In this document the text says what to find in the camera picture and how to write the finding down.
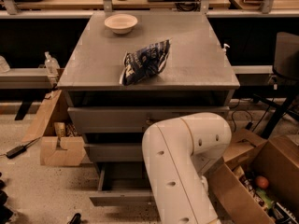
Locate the black floor cable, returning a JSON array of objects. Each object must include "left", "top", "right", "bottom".
[{"left": 229, "top": 98, "right": 254, "bottom": 133}]

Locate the right cardboard box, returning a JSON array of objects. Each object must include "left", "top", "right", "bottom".
[{"left": 208, "top": 129, "right": 299, "bottom": 224}]

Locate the wooden workbench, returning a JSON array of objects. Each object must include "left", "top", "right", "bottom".
[{"left": 17, "top": 0, "right": 299, "bottom": 17}]

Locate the grey drawer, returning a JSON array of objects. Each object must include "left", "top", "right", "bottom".
[
  {"left": 84, "top": 143, "right": 143, "bottom": 162},
  {"left": 90, "top": 161, "right": 155, "bottom": 206},
  {"left": 68, "top": 106, "right": 228, "bottom": 133}
]

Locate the black power adapter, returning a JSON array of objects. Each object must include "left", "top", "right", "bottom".
[{"left": 6, "top": 146, "right": 26, "bottom": 159}]

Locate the grey middle drawer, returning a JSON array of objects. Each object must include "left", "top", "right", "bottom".
[{"left": 84, "top": 143, "right": 143, "bottom": 162}]

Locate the blue chip bag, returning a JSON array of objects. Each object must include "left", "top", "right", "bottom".
[{"left": 120, "top": 39, "right": 171, "bottom": 86}]

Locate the clear plastic bottle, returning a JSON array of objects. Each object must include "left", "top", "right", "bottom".
[{"left": 45, "top": 51, "right": 60, "bottom": 76}]

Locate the red apple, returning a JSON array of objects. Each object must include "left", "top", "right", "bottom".
[{"left": 255, "top": 175, "right": 269, "bottom": 189}]

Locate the green snack packet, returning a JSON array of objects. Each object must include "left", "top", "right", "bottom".
[{"left": 256, "top": 188, "right": 275, "bottom": 210}]

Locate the small pump bottle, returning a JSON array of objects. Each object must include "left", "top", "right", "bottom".
[{"left": 222, "top": 43, "right": 230, "bottom": 54}]

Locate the white bowl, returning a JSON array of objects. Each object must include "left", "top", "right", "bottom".
[{"left": 105, "top": 14, "right": 138, "bottom": 35}]

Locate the grey bottom drawer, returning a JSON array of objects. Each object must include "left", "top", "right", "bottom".
[{"left": 90, "top": 161, "right": 155, "bottom": 206}]

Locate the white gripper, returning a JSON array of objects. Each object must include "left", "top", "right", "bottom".
[{"left": 201, "top": 175, "right": 208, "bottom": 194}]

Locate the grey top drawer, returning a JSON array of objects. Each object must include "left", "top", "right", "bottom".
[{"left": 68, "top": 106, "right": 228, "bottom": 133}]

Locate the grey drawer cabinet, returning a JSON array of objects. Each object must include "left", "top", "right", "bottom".
[{"left": 56, "top": 10, "right": 241, "bottom": 185}]

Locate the left cardboard box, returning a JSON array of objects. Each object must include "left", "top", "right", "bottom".
[{"left": 22, "top": 91, "right": 86, "bottom": 167}]

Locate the cardboard box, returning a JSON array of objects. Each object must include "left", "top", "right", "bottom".
[
  {"left": 208, "top": 129, "right": 299, "bottom": 224},
  {"left": 22, "top": 91, "right": 86, "bottom": 167}
]

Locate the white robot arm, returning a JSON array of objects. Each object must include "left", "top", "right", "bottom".
[{"left": 142, "top": 113, "right": 232, "bottom": 224}]

